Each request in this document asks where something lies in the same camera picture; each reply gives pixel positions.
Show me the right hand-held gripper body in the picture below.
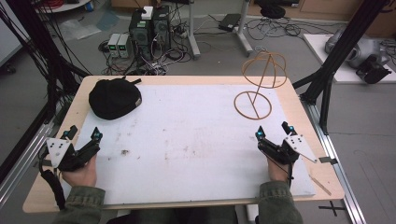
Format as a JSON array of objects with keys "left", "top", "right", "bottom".
[{"left": 257, "top": 133, "right": 318, "bottom": 166}]

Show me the aluminium rail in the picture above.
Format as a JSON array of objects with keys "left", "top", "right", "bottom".
[
  {"left": 301, "top": 99, "right": 368, "bottom": 224},
  {"left": 0, "top": 119, "right": 60, "bottom": 209}
]

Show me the clear plastic sheet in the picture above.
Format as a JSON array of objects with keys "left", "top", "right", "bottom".
[{"left": 58, "top": 18, "right": 102, "bottom": 41}]

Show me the black tape cross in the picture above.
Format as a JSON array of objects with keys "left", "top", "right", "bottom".
[{"left": 318, "top": 200, "right": 347, "bottom": 217}]

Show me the grey power supply unit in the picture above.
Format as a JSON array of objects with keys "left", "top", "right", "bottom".
[
  {"left": 106, "top": 33, "right": 121, "bottom": 59},
  {"left": 117, "top": 33, "right": 133, "bottom": 59}
]

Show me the bundle of floor cables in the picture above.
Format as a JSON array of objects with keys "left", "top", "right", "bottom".
[{"left": 246, "top": 15, "right": 331, "bottom": 43}]

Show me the white board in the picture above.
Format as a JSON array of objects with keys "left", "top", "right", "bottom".
[{"left": 303, "top": 33, "right": 396, "bottom": 85}]

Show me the grey metal table leg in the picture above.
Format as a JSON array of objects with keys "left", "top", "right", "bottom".
[
  {"left": 186, "top": 0, "right": 202, "bottom": 61},
  {"left": 235, "top": 0, "right": 254, "bottom": 58}
]

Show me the black metal frame post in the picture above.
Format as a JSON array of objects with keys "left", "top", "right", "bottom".
[
  {"left": 0, "top": 0, "right": 92, "bottom": 185},
  {"left": 291, "top": 0, "right": 393, "bottom": 135}
]

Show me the wooden hat stand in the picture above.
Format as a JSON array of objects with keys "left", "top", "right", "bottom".
[{"left": 233, "top": 50, "right": 288, "bottom": 121}]

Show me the black computer tower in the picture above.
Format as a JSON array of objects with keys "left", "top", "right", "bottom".
[
  {"left": 128, "top": 8, "right": 154, "bottom": 62},
  {"left": 151, "top": 5, "right": 172, "bottom": 52}
]

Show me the person's right hand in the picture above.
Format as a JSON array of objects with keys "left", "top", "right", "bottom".
[{"left": 266, "top": 156, "right": 294, "bottom": 183}]

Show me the black sleeved gripper cable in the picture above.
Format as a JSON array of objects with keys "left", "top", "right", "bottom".
[{"left": 37, "top": 148, "right": 67, "bottom": 211}]

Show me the white box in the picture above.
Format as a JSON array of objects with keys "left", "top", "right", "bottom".
[{"left": 141, "top": 6, "right": 154, "bottom": 21}]

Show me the white round table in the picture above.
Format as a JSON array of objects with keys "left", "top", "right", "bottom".
[{"left": 35, "top": 0, "right": 92, "bottom": 14}]

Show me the black device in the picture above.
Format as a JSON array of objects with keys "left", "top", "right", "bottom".
[{"left": 355, "top": 53, "right": 393, "bottom": 85}]

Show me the grey robot shell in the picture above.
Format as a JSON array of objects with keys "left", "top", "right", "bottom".
[{"left": 324, "top": 28, "right": 383, "bottom": 70}]

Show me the thin wooden stick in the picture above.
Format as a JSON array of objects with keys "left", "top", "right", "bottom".
[{"left": 307, "top": 174, "right": 332, "bottom": 197}]

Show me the black hat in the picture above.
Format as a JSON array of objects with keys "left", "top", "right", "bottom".
[{"left": 88, "top": 77, "right": 143, "bottom": 121}]

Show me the white table mat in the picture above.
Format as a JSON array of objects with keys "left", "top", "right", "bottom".
[{"left": 61, "top": 83, "right": 317, "bottom": 205}]

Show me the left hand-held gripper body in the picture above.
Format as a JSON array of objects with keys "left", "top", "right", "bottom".
[{"left": 46, "top": 137, "right": 102, "bottom": 173}]

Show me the person's left hand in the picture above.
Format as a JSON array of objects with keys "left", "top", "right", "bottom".
[{"left": 61, "top": 153, "right": 98, "bottom": 189}]

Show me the black tape strip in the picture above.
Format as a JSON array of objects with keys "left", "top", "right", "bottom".
[{"left": 318, "top": 156, "right": 339, "bottom": 165}]

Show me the flat black box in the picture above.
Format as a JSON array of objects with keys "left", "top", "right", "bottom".
[{"left": 218, "top": 13, "right": 243, "bottom": 33}]

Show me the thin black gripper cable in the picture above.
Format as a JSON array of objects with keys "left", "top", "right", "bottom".
[{"left": 267, "top": 153, "right": 296, "bottom": 189}]

